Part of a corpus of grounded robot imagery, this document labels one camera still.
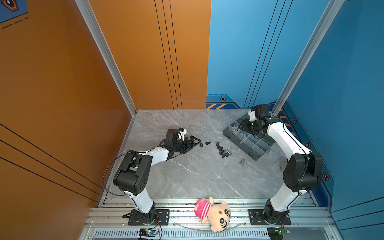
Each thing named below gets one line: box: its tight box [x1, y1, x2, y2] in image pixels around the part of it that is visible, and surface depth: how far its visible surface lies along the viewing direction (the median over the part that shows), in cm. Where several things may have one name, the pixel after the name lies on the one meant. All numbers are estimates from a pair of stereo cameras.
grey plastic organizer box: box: [223, 114, 276, 162], surface depth 100 cm
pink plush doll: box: [194, 196, 232, 232], surface depth 70 cm
